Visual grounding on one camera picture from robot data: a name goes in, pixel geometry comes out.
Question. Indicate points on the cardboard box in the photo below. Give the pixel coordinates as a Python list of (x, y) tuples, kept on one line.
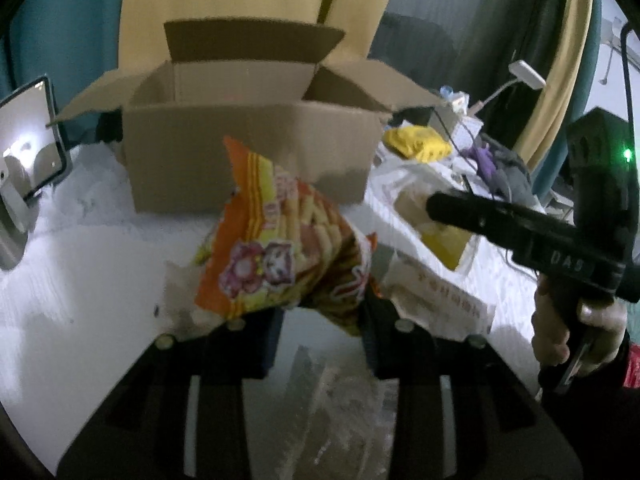
[(225, 155)]

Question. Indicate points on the white table cloth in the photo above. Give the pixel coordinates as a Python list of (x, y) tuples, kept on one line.
[(100, 260)]

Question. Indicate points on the wide teal curtain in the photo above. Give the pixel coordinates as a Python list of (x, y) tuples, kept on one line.
[(65, 25)]

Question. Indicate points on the narrow teal curtain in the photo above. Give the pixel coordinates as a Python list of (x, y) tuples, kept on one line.
[(594, 60)]

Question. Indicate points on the pale yellow tissue box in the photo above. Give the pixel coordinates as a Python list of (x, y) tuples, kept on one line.
[(450, 245)]

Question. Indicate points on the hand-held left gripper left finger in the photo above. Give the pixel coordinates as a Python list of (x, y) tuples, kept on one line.
[(270, 340)]

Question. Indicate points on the clear plastic wrapper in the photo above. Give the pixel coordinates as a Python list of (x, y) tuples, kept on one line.
[(345, 420)]

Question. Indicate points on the pale crumpled packet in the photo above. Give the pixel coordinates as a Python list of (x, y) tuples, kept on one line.
[(180, 295)]

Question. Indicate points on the orange snack bag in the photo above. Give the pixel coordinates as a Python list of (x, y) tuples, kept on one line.
[(280, 240)]

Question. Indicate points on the grey cloth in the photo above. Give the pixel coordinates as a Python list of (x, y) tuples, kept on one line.
[(515, 175)]

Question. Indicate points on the dark glass window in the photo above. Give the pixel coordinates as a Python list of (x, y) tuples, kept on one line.
[(475, 20)]

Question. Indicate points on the narrow yellow curtain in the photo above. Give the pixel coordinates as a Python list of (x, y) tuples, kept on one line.
[(565, 85)]

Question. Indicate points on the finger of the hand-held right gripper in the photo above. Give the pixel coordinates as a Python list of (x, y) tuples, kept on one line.
[(490, 217)]

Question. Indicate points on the purple gadget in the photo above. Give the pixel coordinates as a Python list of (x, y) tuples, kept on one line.
[(482, 160)]

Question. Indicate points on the tablet computer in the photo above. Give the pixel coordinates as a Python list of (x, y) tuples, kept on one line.
[(30, 135)]

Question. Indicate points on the person's right hand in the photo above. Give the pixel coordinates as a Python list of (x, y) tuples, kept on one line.
[(605, 330)]

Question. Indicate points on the yellow cloth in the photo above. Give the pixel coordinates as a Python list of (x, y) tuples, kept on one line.
[(417, 142)]

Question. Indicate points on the white printed paper packet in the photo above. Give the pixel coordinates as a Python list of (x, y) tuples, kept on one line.
[(435, 300)]

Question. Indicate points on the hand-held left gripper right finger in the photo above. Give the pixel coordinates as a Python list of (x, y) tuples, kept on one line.
[(372, 330)]

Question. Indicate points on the white desk lamp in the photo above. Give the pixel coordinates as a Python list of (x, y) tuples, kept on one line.
[(527, 74)]

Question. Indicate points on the steel travel tumbler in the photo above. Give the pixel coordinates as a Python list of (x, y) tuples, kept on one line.
[(12, 240)]

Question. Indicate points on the dark chair backrest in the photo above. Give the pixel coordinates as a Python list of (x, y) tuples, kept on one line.
[(415, 45)]

